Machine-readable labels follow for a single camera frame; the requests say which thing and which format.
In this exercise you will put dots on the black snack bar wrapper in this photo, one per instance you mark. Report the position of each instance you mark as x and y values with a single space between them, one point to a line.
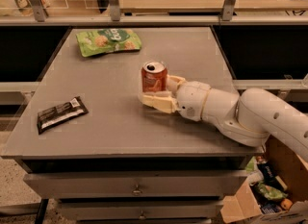
59 114

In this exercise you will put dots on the cardboard box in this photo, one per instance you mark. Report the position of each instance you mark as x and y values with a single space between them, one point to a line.
248 206

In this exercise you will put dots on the green snack bag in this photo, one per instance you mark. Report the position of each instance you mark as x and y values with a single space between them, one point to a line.
105 41

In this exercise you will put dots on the orange soda can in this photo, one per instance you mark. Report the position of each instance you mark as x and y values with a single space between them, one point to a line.
153 76

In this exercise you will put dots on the dark bottle in box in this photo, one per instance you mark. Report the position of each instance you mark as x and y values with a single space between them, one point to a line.
270 177

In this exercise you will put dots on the grey drawer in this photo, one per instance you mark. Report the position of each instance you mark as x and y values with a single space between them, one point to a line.
141 210
136 184

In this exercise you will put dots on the lower grey drawer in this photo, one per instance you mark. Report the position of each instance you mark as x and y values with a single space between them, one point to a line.
141 210

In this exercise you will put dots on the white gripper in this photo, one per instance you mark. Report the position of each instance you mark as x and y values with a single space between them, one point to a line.
192 98

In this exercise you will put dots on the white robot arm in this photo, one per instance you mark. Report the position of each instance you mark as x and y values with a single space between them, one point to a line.
249 118

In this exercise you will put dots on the upper grey drawer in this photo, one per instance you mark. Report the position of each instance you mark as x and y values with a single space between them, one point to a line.
136 184

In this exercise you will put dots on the green packet in box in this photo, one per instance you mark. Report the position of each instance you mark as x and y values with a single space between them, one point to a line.
271 193

